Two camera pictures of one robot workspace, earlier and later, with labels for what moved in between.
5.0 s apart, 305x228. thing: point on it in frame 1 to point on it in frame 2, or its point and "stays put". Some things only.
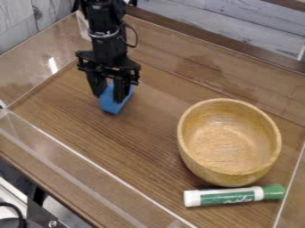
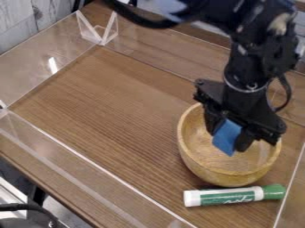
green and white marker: (200, 197) stays put
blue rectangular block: (107, 101) to (224, 137)
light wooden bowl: (228, 142) stays put
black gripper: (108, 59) to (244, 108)
